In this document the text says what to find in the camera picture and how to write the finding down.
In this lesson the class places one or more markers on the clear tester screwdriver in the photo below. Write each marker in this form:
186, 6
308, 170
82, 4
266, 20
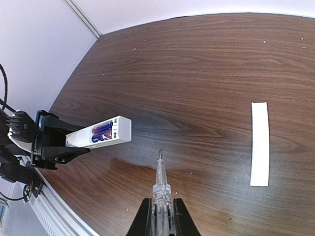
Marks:
163, 222

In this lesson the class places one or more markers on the left aluminium frame post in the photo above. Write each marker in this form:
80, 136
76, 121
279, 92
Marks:
81, 15

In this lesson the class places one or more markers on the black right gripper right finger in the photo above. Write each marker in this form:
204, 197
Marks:
184, 224

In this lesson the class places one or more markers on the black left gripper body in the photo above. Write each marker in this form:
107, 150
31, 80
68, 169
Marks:
18, 160

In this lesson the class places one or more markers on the white remote control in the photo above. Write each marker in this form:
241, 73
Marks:
121, 133

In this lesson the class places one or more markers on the purple battery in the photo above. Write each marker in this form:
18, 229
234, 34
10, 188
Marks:
102, 128
101, 137

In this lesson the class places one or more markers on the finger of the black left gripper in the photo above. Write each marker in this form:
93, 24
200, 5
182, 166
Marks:
62, 155
57, 124

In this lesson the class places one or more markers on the white battery cover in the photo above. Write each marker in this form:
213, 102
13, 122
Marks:
260, 145

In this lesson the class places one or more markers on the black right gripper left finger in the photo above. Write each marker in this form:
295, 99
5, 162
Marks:
141, 225

